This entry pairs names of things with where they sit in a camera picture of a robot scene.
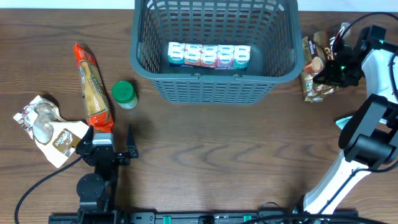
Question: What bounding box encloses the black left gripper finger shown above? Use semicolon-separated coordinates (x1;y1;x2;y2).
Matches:
126;124;136;152
81;126;94;143

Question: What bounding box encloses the green lid jar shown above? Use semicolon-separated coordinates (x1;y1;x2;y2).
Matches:
112;81;139;110

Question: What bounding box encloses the brown Nescafe Gold coffee bag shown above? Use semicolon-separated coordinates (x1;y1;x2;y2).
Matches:
299;22;350;103

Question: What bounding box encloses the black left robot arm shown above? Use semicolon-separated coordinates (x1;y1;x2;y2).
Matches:
76;126;139;224

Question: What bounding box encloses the small teal tissue packet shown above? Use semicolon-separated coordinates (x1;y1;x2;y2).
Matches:
335;116;352;130

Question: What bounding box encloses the tissue multipack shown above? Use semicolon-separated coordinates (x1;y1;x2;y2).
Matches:
167;42;251;70

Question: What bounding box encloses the white brown snack pouch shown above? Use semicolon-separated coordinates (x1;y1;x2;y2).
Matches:
13;95;89;168

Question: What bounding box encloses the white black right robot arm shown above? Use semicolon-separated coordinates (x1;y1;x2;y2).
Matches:
301;26;397;214

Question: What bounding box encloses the orange spaghetti packet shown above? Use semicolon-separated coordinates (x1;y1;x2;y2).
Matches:
73;43;114;133

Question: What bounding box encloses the grey plastic basket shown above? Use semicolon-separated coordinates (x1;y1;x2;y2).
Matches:
130;0;304;105

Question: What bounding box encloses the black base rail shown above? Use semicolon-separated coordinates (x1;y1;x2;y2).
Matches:
48;202;360;224

